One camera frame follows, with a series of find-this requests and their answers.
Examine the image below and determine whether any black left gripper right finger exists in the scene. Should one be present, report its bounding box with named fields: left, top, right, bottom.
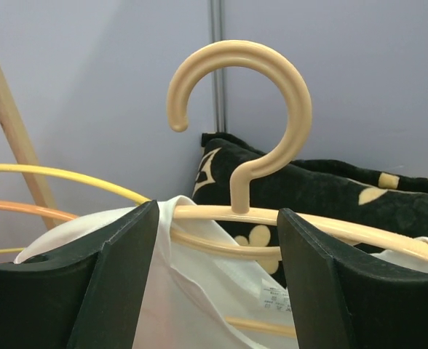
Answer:
left=277, top=209, right=428, bottom=348

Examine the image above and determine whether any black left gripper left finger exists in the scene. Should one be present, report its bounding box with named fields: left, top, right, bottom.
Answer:
left=0, top=201, right=159, bottom=348

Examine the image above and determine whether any white pink t shirt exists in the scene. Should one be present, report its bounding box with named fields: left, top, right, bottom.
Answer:
left=13, top=195, right=428, bottom=349

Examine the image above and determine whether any yellow hanger with metal hook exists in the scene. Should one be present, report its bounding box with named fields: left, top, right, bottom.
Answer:
left=0, top=163, right=151, bottom=256

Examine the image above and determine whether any pink hanger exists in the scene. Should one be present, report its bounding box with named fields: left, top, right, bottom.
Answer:
left=166, top=39, right=428, bottom=337

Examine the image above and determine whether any orange hanger with metal hook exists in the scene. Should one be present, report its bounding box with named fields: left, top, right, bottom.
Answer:
left=0, top=200, right=78, bottom=221

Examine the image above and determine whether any black floral blanket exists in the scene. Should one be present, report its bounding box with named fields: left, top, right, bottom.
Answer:
left=191, top=132, right=428, bottom=288

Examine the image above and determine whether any wooden clothes rack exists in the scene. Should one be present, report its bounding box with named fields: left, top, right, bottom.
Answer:
left=0, top=66, right=56, bottom=209

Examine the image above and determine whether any metal corner post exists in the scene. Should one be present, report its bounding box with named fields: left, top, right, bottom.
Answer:
left=210, top=0, right=229, bottom=134

